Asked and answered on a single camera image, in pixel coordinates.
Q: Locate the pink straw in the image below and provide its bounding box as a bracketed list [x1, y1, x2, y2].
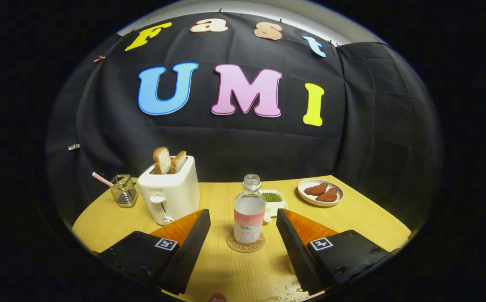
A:
[92, 172, 114, 187]

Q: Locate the wooden table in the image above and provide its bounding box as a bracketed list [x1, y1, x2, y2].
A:
[72, 175, 411, 302]

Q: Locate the white divided bean dish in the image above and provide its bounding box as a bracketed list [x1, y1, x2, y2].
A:
[260, 190, 288, 223]

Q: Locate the round cork coaster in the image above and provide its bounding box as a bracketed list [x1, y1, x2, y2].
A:
[227, 232, 266, 253]

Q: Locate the red meat piece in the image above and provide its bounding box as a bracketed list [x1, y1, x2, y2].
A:
[304, 183, 329, 196]
[316, 188, 338, 203]

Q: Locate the white round plate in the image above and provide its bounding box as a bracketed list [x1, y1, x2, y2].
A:
[297, 179, 345, 207]

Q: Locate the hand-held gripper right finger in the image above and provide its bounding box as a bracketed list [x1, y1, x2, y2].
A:
[276, 208, 395, 295]

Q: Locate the toast bread slice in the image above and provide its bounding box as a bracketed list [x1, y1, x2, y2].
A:
[153, 146, 172, 175]
[170, 151, 187, 174]

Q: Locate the wire mesh holder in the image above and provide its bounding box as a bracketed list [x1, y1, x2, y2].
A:
[110, 174, 138, 208]

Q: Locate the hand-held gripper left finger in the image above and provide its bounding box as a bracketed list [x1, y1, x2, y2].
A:
[96, 209, 211, 295]

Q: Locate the cream toaster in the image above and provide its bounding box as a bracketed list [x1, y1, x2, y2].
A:
[138, 156, 201, 226]

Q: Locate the clear juice bottle pink label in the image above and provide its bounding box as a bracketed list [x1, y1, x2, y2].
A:
[233, 174, 267, 245]

